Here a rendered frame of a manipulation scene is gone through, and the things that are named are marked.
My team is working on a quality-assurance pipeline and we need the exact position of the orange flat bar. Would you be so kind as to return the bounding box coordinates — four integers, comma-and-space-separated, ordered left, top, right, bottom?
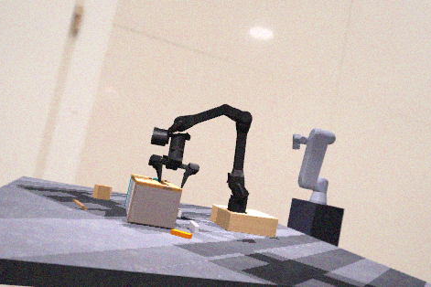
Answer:
72, 199, 87, 210

